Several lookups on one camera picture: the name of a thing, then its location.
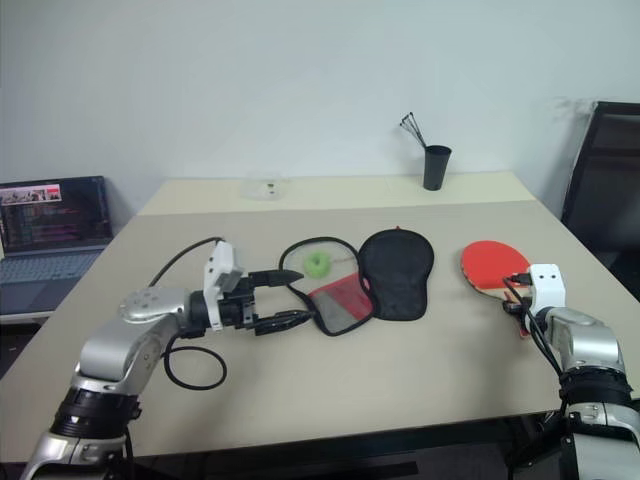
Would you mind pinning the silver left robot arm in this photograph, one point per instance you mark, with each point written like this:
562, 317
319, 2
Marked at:
115, 350

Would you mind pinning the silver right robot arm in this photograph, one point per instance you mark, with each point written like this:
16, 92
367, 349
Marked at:
585, 340

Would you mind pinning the thin black sticks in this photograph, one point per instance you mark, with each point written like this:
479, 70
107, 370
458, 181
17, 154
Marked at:
414, 130

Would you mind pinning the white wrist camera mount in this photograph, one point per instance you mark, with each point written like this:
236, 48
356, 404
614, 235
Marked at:
220, 260
547, 290

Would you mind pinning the black mesh paddle case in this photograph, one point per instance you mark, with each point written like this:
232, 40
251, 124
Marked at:
400, 270

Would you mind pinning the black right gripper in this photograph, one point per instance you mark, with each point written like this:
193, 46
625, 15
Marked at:
515, 304

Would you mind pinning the black office chair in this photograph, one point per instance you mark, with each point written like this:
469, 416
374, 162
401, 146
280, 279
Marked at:
607, 190

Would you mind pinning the red table tennis paddle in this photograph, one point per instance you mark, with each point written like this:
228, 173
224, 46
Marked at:
487, 262

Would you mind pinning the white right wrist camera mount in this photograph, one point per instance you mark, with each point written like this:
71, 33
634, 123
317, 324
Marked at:
547, 290

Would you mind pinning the green foam ball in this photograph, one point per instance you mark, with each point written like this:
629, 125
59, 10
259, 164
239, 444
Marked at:
319, 265

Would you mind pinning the black plastic cup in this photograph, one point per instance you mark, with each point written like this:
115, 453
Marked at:
436, 167

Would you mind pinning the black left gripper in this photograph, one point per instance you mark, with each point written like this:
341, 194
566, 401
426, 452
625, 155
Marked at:
237, 307

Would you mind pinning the grey open laptop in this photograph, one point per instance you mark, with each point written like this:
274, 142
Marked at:
50, 235

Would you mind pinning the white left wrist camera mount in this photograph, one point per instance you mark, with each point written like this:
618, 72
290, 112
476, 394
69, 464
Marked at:
220, 260

